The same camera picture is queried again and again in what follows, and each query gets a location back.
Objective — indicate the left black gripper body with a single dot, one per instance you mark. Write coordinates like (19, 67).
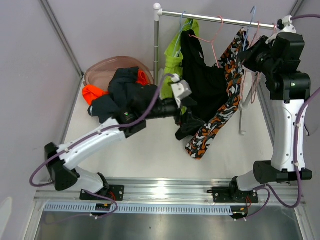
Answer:
(183, 122)

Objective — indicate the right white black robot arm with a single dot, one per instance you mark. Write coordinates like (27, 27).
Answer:
(278, 58)

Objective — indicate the light blue hanger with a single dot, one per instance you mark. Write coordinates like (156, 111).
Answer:
(190, 23)

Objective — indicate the lime green shorts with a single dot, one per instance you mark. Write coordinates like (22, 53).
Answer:
(173, 65)

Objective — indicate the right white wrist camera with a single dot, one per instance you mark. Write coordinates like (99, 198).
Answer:
(284, 25)

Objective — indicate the pink hanger with navy shorts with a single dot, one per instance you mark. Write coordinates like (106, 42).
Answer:
(256, 34)

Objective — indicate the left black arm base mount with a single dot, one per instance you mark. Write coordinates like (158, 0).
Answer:
(115, 192)

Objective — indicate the pink hanger of orange shorts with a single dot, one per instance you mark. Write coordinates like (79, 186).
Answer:
(251, 96)

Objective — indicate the black shorts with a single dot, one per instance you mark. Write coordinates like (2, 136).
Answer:
(207, 83)

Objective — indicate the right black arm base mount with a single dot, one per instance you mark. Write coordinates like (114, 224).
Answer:
(232, 194)

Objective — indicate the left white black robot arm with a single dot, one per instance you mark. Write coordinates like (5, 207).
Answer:
(63, 160)

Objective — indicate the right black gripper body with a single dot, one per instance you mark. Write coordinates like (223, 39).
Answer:
(259, 59)

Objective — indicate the white metal clothes rack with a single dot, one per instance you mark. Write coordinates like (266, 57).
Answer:
(158, 12)

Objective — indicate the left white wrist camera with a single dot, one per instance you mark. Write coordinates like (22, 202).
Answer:
(180, 89)

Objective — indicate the grey slotted cable duct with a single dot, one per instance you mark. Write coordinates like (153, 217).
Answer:
(135, 208)

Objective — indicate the translucent pink plastic basket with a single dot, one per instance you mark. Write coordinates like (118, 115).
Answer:
(101, 73)

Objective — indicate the aluminium extrusion rail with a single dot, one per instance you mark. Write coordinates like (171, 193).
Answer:
(162, 191)

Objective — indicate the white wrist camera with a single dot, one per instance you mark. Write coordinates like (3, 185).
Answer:
(180, 89)
(284, 25)

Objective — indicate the dark navy shorts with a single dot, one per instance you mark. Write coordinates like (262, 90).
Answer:
(105, 108)

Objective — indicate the camouflage patterned shorts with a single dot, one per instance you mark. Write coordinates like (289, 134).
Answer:
(234, 73)

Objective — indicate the orange shorts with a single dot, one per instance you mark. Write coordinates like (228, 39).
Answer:
(123, 84)

